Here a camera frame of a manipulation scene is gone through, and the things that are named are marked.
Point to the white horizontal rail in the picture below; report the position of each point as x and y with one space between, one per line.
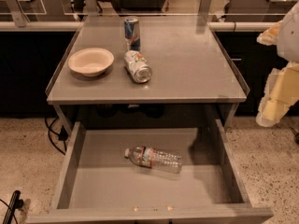
62 26

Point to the open grey top drawer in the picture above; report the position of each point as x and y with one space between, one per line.
97 185

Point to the upright blue silver can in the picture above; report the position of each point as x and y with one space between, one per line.
132 33

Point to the lying silver soda can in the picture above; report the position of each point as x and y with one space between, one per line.
137 66

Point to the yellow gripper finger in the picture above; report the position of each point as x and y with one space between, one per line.
281 91
269 37

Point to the grey counter cabinet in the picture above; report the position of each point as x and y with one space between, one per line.
188 63

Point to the black stand bottom left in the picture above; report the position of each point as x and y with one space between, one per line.
15 203

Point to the white paper bowl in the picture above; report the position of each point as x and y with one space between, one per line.
90 62

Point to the clear plastic water bottle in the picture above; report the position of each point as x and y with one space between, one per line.
153 158

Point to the clear acrylic barrier panel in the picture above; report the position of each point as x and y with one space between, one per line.
208 12

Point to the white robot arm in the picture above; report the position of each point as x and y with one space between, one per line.
288 36

